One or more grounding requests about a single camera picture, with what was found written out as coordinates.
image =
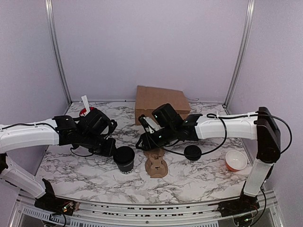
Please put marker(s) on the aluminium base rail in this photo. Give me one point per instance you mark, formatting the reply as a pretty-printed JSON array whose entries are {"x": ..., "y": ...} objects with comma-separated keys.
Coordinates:
[{"x": 102, "y": 214}]

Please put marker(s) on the black plastic cup lid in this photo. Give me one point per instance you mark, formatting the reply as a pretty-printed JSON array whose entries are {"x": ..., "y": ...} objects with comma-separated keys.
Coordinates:
[
  {"x": 124, "y": 155},
  {"x": 192, "y": 152}
]

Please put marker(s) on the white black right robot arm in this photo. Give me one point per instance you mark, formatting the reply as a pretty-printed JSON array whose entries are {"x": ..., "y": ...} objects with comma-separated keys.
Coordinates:
[{"x": 166, "y": 128}]

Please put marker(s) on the red cylindrical container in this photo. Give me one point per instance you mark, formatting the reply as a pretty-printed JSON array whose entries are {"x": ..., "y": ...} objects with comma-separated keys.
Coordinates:
[{"x": 84, "y": 112}]

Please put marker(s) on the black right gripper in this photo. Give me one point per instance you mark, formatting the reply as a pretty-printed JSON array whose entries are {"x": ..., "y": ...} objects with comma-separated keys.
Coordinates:
[{"x": 146, "y": 144}]

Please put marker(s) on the brown pulp cup carrier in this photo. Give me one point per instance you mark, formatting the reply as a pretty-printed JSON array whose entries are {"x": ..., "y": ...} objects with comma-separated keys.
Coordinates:
[{"x": 155, "y": 165}]

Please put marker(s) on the aluminium frame post right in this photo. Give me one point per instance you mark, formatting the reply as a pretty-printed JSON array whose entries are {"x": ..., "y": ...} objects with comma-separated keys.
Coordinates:
[{"x": 241, "y": 52}]

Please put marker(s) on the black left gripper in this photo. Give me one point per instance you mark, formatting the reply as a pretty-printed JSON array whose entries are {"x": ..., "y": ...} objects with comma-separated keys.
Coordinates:
[{"x": 110, "y": 150}]

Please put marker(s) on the brown cardboard box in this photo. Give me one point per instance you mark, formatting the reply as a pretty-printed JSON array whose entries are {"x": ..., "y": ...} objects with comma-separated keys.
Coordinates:
[{"x": 150, "y": 98}]

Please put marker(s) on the aluminium frame post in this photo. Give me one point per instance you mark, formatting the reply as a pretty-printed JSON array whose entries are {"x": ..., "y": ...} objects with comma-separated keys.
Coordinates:
[
  {"x": 56, "y": 50},
  {"x": 241, "y": 52}
]

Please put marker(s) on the aluminium frame post left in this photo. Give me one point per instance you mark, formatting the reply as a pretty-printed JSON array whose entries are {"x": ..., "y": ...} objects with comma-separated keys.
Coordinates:
[{"x": 56, "y": 50}]

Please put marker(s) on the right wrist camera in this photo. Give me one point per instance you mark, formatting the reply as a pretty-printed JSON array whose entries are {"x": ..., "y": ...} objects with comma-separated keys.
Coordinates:
[{"x": 165, "y": 117}]

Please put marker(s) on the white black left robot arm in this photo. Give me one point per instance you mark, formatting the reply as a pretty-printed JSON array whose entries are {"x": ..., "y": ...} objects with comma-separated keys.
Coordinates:
[{"x": 32, "y": 138}]

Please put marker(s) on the orange white bowl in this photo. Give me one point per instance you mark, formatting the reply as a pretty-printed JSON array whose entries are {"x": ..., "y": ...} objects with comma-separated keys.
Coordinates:
[{"x": 235, "y": 160}]

